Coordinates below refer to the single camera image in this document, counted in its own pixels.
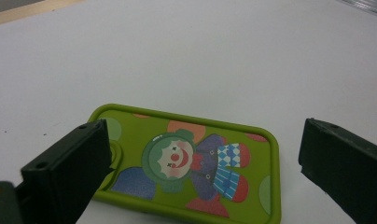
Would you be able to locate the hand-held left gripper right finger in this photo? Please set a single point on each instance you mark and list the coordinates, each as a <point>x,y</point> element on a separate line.
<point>345,165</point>

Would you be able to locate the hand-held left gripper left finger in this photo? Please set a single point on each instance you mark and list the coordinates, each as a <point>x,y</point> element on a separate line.
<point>65,174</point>

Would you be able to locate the green clown print phone case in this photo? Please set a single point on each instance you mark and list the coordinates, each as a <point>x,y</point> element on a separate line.
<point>177,193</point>

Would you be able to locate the metal floor rail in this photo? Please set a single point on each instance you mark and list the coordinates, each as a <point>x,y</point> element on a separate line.
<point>367,6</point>

